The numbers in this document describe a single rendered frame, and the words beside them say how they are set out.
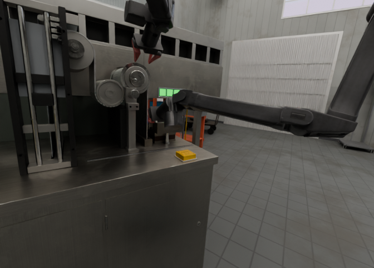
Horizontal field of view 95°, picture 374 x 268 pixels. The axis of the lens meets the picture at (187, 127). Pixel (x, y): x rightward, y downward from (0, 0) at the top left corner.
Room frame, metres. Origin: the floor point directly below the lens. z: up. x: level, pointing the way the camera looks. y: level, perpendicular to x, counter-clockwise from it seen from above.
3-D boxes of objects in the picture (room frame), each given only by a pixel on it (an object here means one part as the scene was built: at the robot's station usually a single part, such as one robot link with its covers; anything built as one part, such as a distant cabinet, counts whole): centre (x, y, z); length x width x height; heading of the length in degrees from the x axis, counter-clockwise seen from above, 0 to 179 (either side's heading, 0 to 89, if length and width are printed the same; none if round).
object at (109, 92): (0.90, 0.43, 1.18); 0.26 x 0.12 x 0.12; 35
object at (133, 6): (0.59, 0.15, 1.43); 0.12 x 0.12 x 0.09; 31
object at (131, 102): (0.81, 0.27, 1.05); 0.06 x 0.05 x 0.31; 35
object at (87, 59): (0.83, 0.54, 1.34); 0.25 x 0.14 x 0.14; 35
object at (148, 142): (1.00, 0.28, 0.92); 0.28 x 0.04 x 0.04; 35
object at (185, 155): (0.77, 0.00, 0.91); 0.07 x 0.07 x 0.02; 35
